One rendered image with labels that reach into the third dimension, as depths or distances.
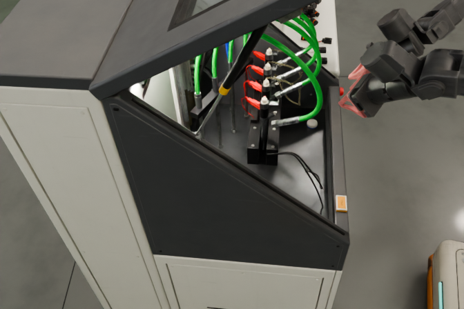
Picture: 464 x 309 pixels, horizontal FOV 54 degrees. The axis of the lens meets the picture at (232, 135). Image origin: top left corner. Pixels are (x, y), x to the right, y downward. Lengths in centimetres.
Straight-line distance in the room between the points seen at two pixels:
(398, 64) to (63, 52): 67
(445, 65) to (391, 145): 202
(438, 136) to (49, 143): 238
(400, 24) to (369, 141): 175
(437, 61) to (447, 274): 139
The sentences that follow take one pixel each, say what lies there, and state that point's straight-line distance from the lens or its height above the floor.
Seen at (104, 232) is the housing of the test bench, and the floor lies 90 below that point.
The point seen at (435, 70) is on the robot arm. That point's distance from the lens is 88.
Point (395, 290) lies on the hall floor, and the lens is 236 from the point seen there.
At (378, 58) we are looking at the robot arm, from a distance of 89.
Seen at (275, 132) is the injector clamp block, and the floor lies 98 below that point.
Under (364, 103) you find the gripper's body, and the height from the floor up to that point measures 141.
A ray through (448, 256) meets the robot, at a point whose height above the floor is 27.
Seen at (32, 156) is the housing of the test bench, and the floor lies 124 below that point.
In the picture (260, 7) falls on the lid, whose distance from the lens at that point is 75.
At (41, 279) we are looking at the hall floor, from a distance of 251.
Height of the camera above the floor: 207
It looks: 47 degrees down
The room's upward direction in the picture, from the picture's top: 3 degrees counter-clockwise
